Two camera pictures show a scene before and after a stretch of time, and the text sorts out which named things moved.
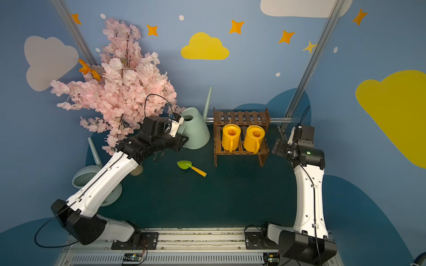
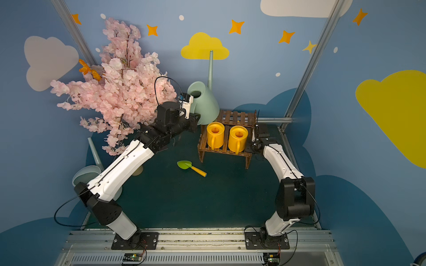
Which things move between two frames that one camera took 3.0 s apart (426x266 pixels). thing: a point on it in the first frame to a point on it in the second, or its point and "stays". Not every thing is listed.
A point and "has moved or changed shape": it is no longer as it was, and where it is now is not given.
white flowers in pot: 137,171 stays
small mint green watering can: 195,128 to 205,102
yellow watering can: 254,134 has moved or changed shape
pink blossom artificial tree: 113,92 stays
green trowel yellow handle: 186,164 stays
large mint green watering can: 84,173 stays
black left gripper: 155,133 to 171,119
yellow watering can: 231,137 to 215,134
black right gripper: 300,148 to 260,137
